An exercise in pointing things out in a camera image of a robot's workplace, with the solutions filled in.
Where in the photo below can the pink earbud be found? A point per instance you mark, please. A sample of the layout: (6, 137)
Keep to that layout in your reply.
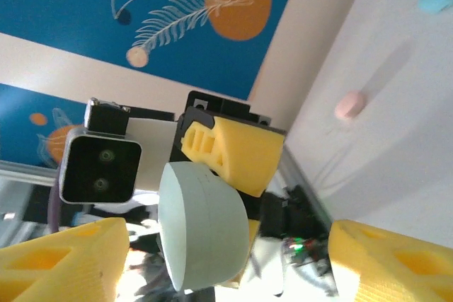
(349, 104)

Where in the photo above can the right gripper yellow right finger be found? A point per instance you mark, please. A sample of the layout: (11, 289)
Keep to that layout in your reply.
(389, 266)

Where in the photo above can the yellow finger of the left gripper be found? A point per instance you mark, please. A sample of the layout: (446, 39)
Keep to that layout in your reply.
(244, 157)
(253, 231)

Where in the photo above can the white table cloth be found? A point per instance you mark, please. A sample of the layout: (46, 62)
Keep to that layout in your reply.
(389, 139)

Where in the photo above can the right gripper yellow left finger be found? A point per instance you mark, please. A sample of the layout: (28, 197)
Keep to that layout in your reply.
(53, 266)

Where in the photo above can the aluminium frame post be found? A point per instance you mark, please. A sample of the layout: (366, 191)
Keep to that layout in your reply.
(21, 173)

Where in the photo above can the mint green charging case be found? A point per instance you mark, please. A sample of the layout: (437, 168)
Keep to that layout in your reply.
(201, 227)

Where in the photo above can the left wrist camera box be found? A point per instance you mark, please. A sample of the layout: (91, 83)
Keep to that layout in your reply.
(101, 167)

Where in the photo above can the blue floral wall panel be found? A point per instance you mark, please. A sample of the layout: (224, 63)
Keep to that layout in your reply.
(70, 33)
(17, 132)

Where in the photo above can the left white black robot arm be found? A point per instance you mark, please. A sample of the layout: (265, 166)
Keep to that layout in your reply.
(283, 213)

